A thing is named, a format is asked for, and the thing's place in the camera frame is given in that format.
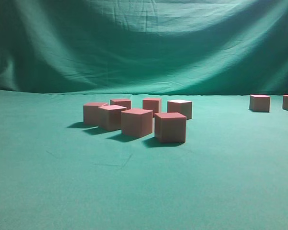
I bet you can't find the pink wooden cube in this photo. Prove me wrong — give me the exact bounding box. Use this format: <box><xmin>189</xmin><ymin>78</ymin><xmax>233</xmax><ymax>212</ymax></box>
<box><xmin>83</xmin><ymin>102</ymin><xmax>109</xmax><ymax>126</ymax></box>
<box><xmin>121</xmin><ymin>108</ymin><xmax>153</xmax><ymax>138</ymax></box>
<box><xmin>110</xmin><ymin>98</ymin><xmax>132</xmax><ymax>110</ymax></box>
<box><xmin>143</xmin><ymin>97</ymin><xmax>162</xmax><ymax>117</ymax></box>
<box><xmin>167</xmin><ymin>99</ymin><xmax>192</xmax><ymax>120</ymax></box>

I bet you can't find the pink cube second row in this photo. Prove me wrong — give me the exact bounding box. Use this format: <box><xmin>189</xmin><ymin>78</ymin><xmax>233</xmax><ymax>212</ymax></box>
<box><xmin>154</xmin><ymin>112</ymin><xmax>187</xmax><ymax>143</ymax></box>

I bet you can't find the pink cube third row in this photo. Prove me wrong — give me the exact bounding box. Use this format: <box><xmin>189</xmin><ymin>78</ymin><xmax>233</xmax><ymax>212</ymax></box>
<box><xmin>98</xmin><ymin>105</ymin><xmax>127</xmax><ymax>131</ymax></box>

